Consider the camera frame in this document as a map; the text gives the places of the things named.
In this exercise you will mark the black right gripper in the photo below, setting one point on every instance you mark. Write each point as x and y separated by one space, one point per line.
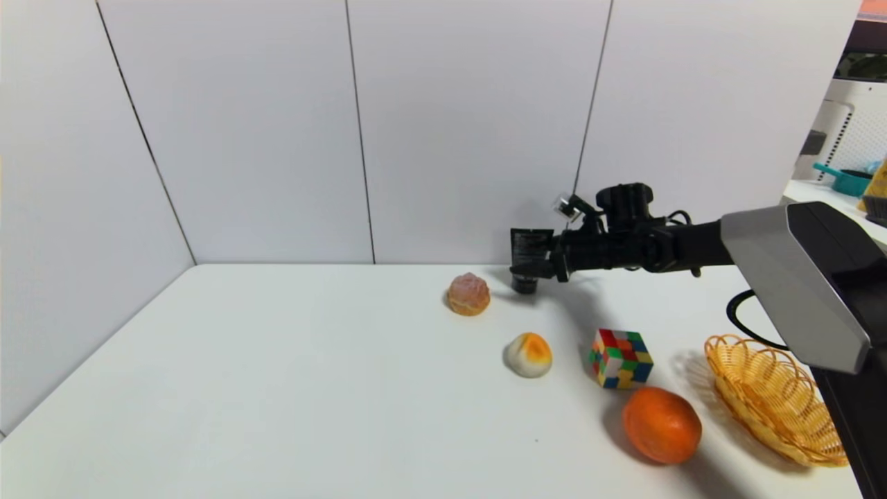
560 260

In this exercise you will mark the black cosmetic tube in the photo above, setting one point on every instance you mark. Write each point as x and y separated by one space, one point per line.
531 244

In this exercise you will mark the grey and black right robot arm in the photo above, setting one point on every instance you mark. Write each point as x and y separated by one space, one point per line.
797 277

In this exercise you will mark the yellow woven basket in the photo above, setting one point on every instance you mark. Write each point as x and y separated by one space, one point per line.
766 398

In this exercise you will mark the pink topped cream puff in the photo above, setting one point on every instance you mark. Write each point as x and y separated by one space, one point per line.
468 296

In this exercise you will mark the white bun with orange top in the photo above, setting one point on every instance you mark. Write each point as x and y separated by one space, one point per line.
528 356

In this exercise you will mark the colourful puzzle cube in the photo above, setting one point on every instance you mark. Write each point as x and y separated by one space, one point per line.
620 359

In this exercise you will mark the orange fruit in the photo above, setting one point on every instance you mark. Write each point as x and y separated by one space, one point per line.
662 425

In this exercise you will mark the white side desk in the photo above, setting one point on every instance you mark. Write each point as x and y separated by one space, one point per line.
814 191

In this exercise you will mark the teal saucepan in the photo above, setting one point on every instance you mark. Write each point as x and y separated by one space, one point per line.
851 183

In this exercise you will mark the dark storage box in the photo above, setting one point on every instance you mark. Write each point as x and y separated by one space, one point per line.
876 209

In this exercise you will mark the yellow bag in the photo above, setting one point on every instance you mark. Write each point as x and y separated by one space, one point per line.
879 181

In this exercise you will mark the white pegboard panel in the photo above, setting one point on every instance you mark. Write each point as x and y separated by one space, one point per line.
859 121

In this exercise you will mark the dark shelf unit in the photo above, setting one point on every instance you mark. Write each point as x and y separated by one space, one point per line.
867 45

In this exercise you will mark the small wrist camera box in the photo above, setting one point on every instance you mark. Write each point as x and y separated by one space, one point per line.
566 206

